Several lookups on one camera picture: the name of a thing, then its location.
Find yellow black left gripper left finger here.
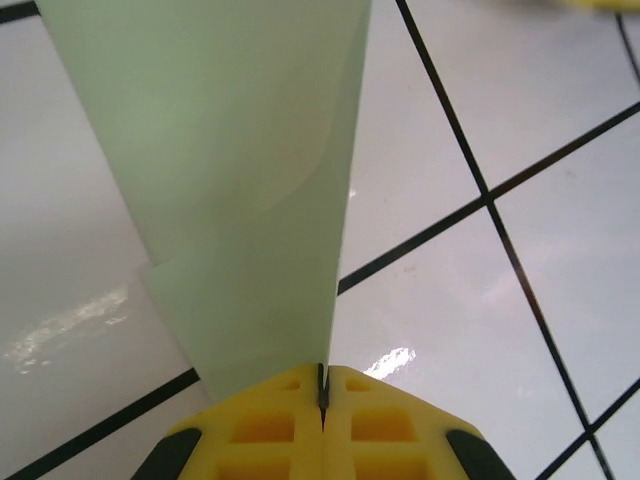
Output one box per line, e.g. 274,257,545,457
144,363,325,480

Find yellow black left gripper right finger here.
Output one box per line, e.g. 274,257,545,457
321,364,516,480

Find light green paper sheet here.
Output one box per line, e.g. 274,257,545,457
33,0,374,404

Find thin black cable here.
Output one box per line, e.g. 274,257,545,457
613,11,640,84

